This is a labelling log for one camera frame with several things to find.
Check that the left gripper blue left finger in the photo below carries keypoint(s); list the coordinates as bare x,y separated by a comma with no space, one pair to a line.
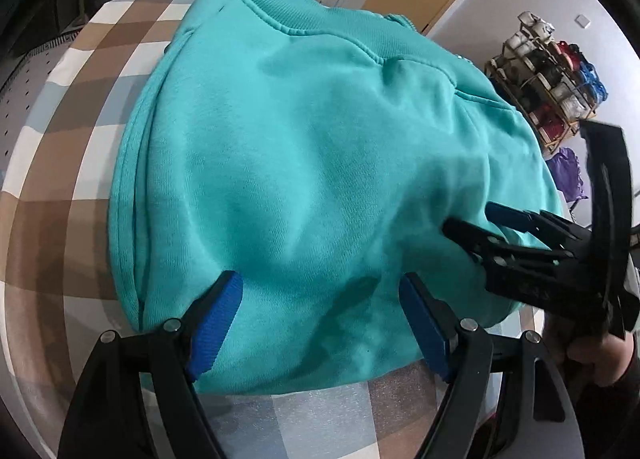
209,320

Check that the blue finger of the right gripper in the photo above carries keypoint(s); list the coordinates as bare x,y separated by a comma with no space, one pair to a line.
545,226
489,246

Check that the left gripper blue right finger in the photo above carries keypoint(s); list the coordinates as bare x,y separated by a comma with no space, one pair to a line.
431,342

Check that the teal zip hoodie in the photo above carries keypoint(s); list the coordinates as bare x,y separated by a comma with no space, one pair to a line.
316,152

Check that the person right hand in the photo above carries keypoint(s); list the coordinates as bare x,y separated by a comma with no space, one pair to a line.
609,356

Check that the purple bag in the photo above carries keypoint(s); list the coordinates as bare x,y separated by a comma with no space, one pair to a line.
565,170

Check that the wooden shoe rack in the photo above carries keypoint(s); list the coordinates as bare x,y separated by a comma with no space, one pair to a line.
549,81

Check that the plaid checkered bed blanket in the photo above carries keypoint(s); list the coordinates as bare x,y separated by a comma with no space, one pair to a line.
62,118

